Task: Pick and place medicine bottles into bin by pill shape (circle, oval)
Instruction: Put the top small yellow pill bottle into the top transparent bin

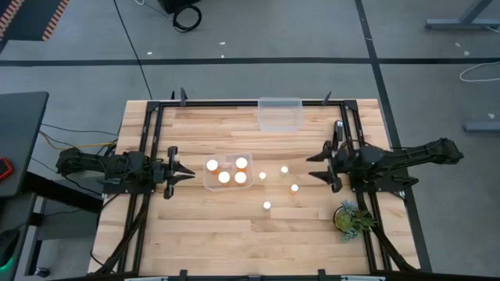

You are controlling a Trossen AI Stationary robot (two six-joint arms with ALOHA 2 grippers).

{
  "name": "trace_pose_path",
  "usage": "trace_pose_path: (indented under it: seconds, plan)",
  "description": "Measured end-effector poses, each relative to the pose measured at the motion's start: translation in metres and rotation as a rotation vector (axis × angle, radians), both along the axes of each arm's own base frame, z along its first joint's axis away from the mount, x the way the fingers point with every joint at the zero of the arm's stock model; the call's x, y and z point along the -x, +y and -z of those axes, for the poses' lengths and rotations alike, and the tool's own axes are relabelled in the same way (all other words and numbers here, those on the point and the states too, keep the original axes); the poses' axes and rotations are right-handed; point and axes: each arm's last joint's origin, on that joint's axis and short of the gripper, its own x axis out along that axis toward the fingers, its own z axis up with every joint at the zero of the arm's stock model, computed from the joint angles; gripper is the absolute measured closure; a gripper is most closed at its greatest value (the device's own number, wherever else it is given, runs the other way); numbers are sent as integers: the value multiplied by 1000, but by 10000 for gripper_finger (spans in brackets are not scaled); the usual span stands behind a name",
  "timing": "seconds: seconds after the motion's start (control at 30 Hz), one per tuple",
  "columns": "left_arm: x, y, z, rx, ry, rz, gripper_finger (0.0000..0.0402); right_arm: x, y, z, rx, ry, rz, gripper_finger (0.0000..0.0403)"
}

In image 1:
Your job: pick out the black aluminium table frame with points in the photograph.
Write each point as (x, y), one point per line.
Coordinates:
(218, 104)

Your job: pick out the black mat with orange stripes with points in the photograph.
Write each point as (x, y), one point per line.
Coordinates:
(27, 19)

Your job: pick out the black desk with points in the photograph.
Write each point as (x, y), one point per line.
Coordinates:
(19, 136)

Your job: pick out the black computer mouse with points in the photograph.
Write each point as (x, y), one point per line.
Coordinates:
(42, 272)

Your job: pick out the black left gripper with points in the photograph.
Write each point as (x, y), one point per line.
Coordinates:
(162, 173)

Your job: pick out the grey table foot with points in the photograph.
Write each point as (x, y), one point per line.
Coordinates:
(482, 126)
(449, 24)

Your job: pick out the small pale yellow pill bottle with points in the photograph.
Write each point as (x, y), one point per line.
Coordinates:
(262, 175)
(266, 205)
(284, 169)

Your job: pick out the clear plastic bin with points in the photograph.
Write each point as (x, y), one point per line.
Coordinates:
(279, 117)
(230, 187)

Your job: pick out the black handheld device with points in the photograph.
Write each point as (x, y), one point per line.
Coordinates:
(339, 130)

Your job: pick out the small orange pill bottle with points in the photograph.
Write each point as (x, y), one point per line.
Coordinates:
(294, 188)

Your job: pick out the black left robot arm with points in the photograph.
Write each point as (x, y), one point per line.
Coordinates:
(97, 164)

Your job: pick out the potted succulent plant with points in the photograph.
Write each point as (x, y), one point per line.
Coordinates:
(345, 220)

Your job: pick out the black box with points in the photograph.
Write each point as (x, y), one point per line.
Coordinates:
(172, 4)

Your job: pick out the black frame clamp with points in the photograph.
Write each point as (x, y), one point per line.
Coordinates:
(327, 98)
(183, 275)
(183, 97)
(322, 275)

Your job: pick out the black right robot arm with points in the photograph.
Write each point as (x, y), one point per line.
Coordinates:
(410, 158)

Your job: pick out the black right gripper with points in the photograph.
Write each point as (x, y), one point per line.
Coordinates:
(347, 162)

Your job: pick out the black device with glowing light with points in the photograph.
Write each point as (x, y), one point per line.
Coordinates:
(8, 246)

